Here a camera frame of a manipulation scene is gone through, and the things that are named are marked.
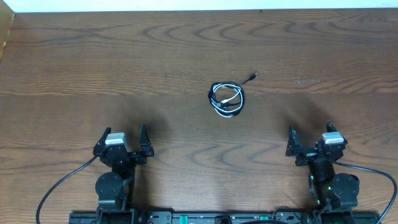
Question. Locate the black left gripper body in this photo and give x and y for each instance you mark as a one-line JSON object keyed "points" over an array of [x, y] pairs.
{"points": [[130, 154]]}

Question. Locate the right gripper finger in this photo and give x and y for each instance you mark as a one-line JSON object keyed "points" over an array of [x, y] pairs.
{"points": [[330, 127], [293, 141]]}

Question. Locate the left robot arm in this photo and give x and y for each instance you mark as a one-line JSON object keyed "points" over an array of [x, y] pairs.
{"points": [[115, 188]]}

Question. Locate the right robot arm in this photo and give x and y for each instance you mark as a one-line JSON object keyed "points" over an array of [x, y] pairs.
{"points": [[331, 190]]}

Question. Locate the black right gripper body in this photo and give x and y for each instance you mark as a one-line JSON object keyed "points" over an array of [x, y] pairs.
{"points": [[309, 152]]}

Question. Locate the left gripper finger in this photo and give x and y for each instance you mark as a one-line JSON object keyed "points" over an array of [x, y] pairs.
{"points": [[100, 145], [144, 140]]}

